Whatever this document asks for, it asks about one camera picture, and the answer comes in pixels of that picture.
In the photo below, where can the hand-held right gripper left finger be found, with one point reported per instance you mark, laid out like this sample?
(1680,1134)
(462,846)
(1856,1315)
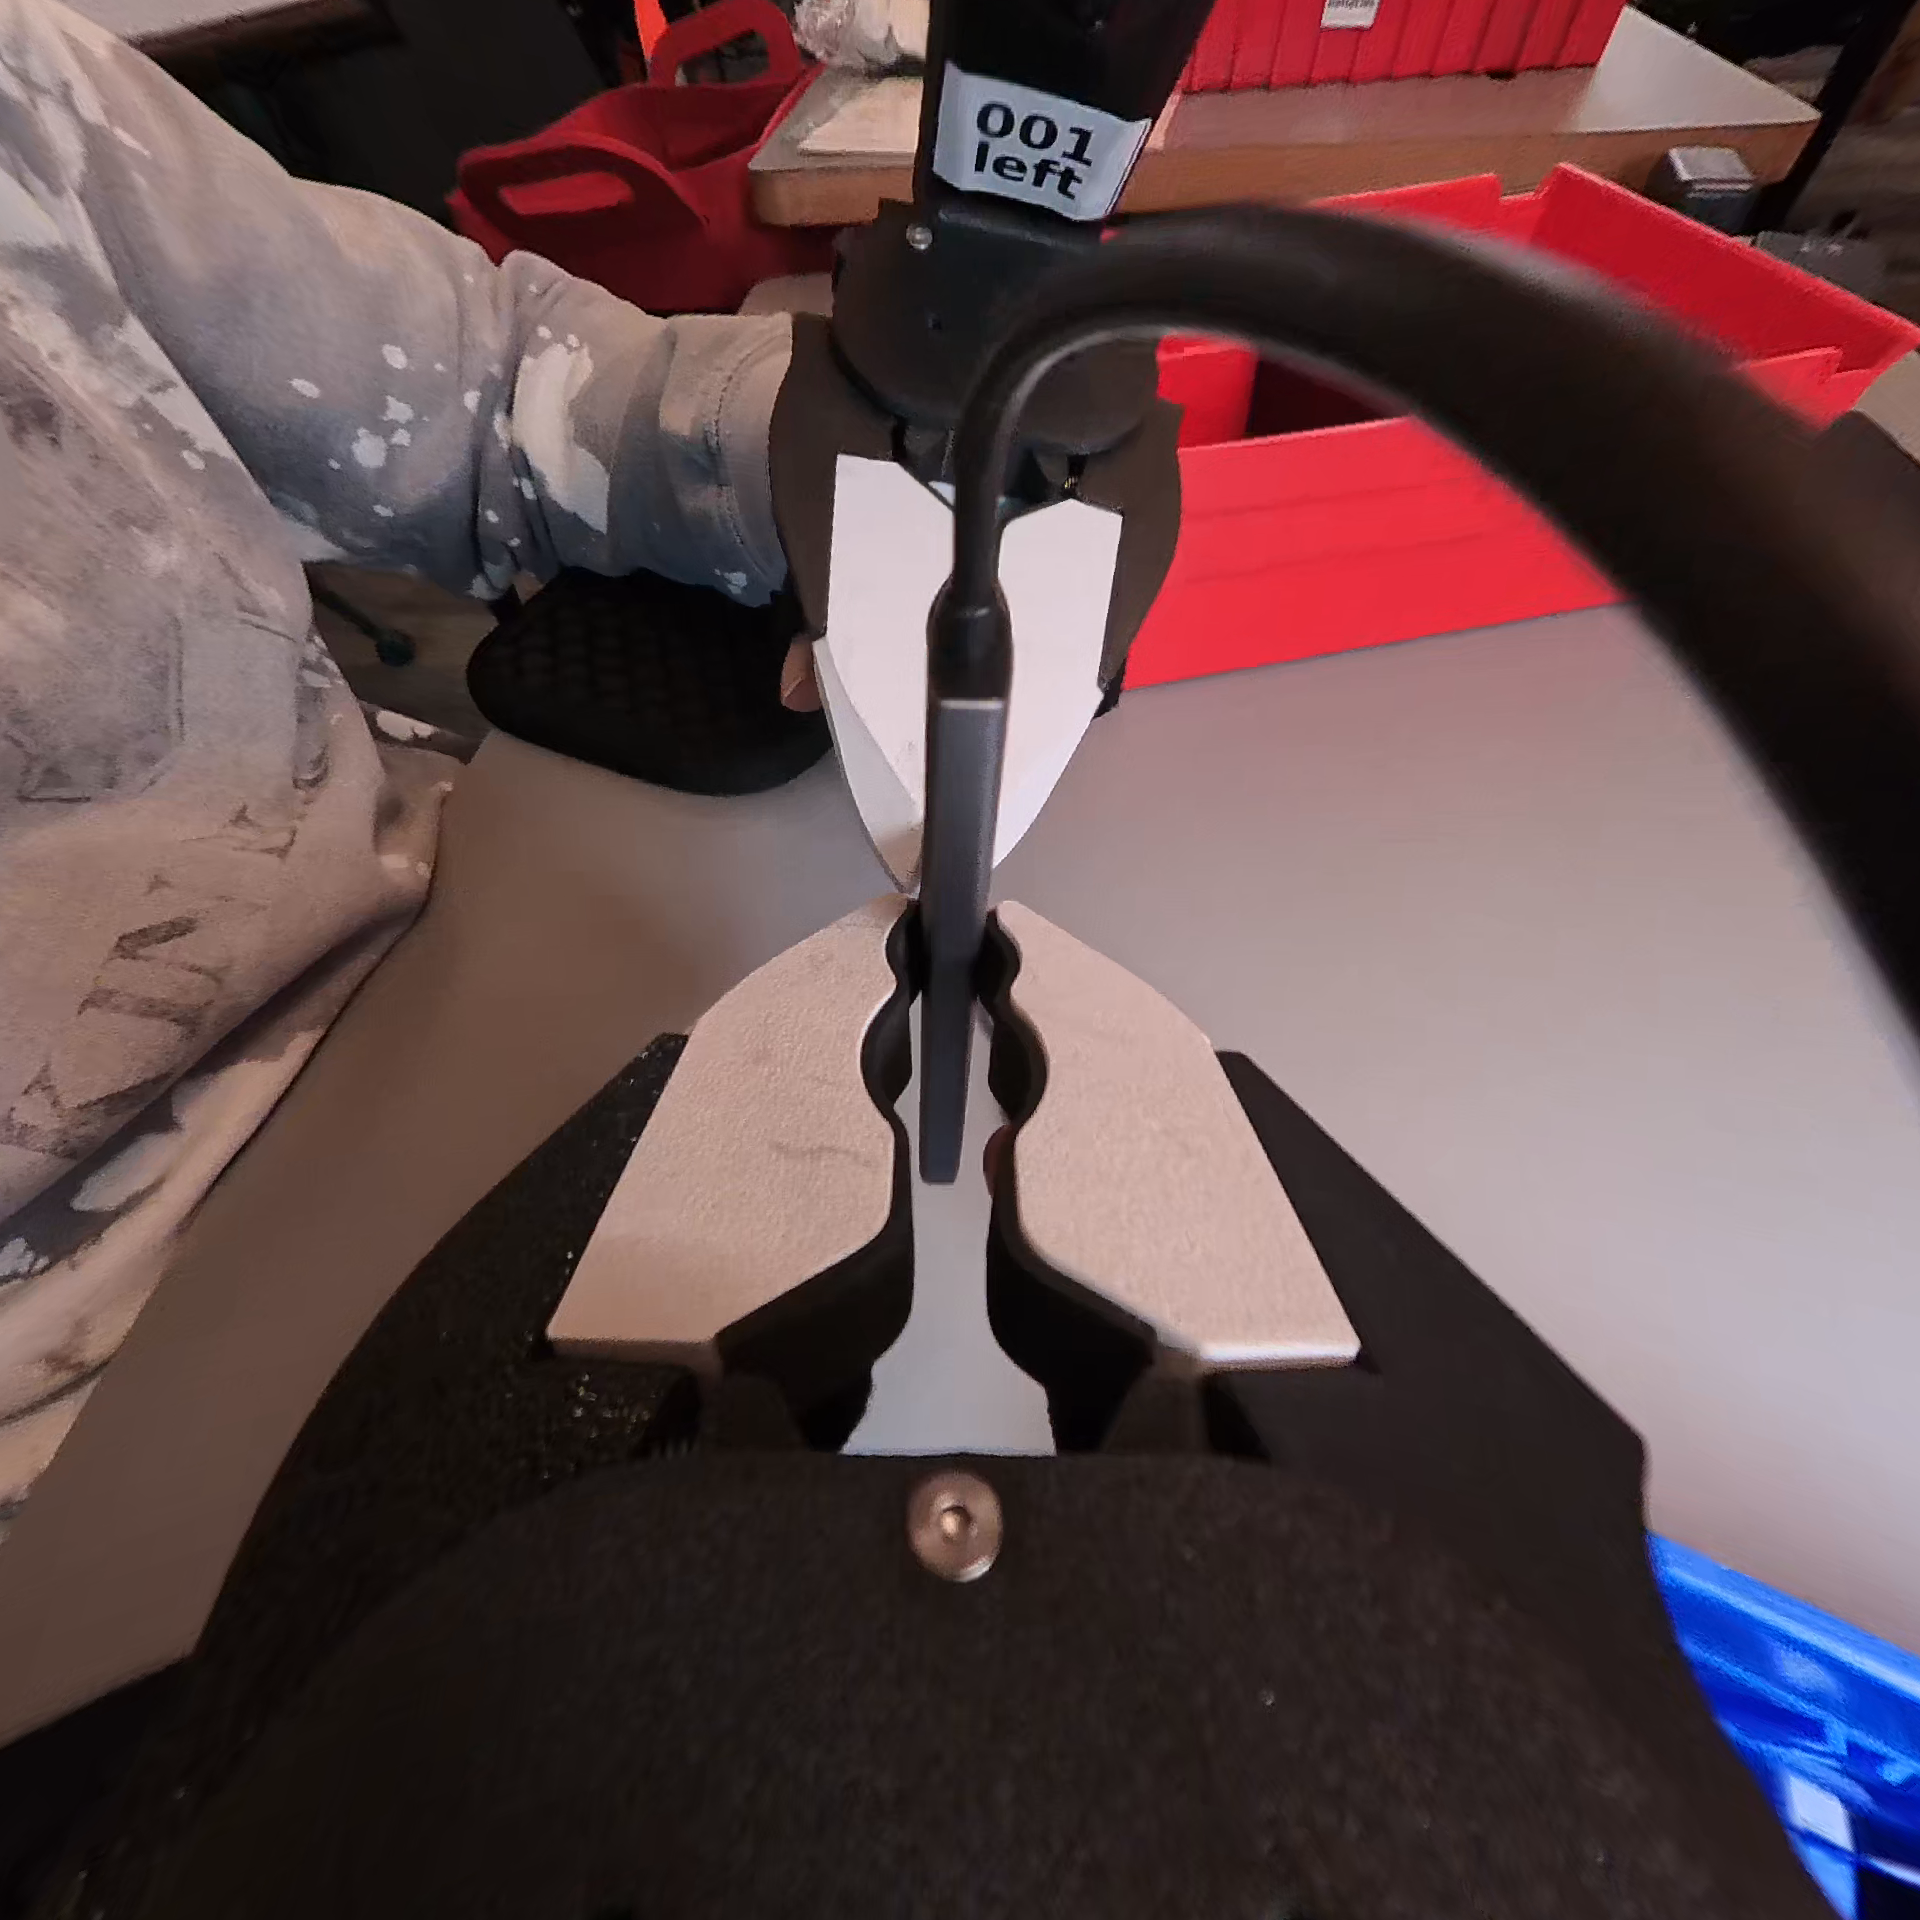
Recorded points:
(749,1140)

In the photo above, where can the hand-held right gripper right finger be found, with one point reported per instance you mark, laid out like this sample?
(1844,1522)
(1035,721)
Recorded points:
(1170,1170)

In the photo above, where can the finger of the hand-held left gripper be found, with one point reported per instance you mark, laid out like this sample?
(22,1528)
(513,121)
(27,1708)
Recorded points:
(877,646)
(1059,660)

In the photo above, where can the small red storage bin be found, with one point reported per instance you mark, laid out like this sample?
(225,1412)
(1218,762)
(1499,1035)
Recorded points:
(1348,523)

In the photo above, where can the blue storage bin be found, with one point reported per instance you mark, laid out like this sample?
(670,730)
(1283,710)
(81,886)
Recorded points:
(1800,1724)

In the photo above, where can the person's left hand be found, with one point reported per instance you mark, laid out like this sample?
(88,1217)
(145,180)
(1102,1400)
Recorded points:
(800,674)

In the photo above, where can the person's right hand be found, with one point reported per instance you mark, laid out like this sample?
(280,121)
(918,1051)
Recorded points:
(994,1167)

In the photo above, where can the crumpled clear plastic bag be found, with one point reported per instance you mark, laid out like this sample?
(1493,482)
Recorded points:
(856,30)

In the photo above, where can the red felt tote bag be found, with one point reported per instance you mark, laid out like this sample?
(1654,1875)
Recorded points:
(600,225)

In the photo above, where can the wooden side table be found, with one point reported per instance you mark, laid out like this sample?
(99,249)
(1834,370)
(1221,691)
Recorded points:
(1424,142)

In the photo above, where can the long ribbed red tote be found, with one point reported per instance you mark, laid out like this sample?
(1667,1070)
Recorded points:
(1469,36)

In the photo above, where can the flat black charger box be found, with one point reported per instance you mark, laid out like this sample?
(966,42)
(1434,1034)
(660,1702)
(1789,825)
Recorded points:
(1809,251)

